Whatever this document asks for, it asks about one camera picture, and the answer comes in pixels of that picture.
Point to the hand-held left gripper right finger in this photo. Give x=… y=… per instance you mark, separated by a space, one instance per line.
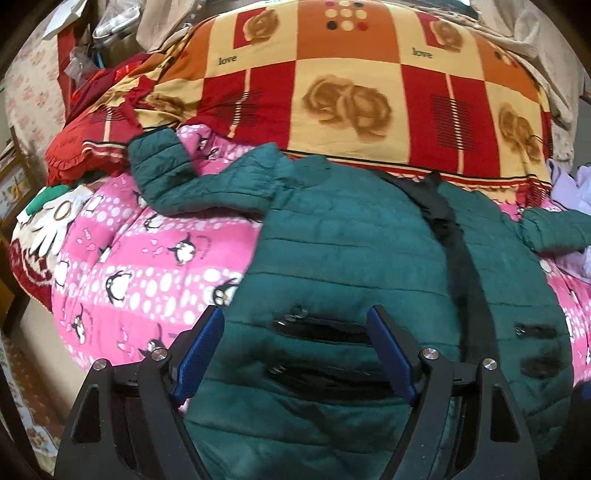
x=391 y=353

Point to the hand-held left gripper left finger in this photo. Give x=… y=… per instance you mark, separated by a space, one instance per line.
x=199 y=353

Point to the green puffer jacket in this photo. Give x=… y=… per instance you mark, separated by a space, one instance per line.
x=346 y=240

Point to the pink penguin blanket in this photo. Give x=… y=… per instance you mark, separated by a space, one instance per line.
x=152 y=258

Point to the red white knitted cloth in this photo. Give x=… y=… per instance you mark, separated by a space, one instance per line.
x=27 y=272

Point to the white glove green cuff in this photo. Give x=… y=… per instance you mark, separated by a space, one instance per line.
x=51 y=230

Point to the red frilled pillow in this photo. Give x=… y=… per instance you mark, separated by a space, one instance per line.
x=83 y=147

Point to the lilac cloth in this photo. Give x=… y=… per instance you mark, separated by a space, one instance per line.
x=565 y=184

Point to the wooden furniture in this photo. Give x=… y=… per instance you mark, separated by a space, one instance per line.
x=11 y=184

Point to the red yellow rose blanket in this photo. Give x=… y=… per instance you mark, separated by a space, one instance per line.
x=346 y=101

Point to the dark red garment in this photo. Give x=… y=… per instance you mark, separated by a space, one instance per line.
x=101 y=87

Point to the pale floral cloth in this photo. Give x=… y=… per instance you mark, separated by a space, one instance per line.
x=32 y=92

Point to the clear plastic bags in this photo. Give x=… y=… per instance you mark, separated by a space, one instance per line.
x=106 y=27

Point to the beige cloth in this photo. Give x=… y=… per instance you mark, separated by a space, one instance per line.
x=531 y=27

